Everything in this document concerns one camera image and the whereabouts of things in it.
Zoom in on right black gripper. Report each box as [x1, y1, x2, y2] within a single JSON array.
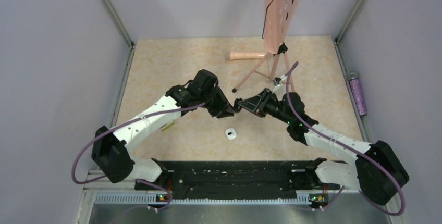
[[238, 88, 292, 125]]

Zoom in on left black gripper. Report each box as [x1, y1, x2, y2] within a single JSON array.
[[199, 85, 237, 118]]

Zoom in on black earbud charging case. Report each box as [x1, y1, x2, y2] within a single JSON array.
[[233, 98, 242, 114]]

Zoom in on white earbud charging case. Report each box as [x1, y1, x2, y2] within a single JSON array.
[[225, 128, 238, 141]]

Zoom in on pink music stand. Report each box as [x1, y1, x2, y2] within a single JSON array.
[[226, 0, 299, 93]]

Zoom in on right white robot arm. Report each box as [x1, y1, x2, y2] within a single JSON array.
[[235, 88, 410, 206]]

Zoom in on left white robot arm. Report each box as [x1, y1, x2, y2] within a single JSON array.
[[91, 69, 240, 189]]

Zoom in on purple and wood blocks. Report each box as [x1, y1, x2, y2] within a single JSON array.
[[161, 122, 175, 132]]

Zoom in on purple glitter bottle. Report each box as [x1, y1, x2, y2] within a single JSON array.
[[347, 72, 367, 116]]

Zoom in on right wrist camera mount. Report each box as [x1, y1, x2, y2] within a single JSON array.
[[272, 74, 287, 93]]

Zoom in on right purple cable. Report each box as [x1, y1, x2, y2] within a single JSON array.
[[281, 61, 407, 217]]

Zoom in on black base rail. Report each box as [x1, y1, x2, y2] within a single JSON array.
[[155, 160, 340, 200]]

